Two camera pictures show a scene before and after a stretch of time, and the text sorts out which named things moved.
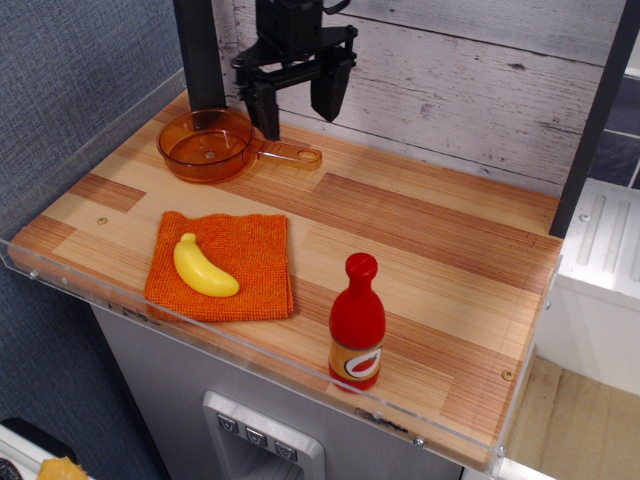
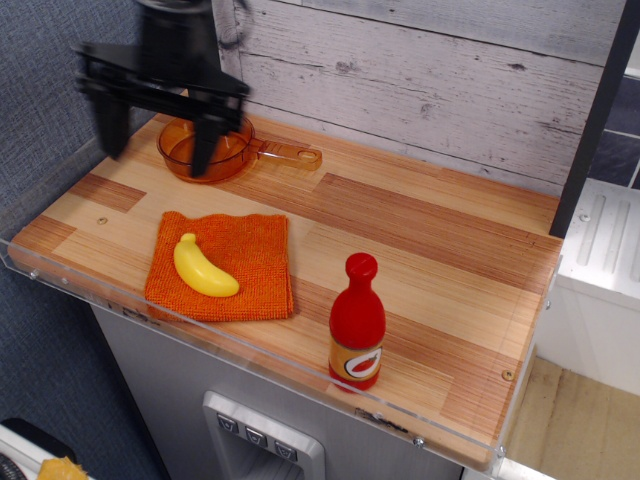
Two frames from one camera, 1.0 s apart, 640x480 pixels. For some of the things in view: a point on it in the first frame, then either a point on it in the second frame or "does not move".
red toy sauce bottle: (357, 328) does not move
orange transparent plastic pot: (215, 146) does not move
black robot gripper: (291, 38) -> (175, 65)
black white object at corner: (24, 446) does not move
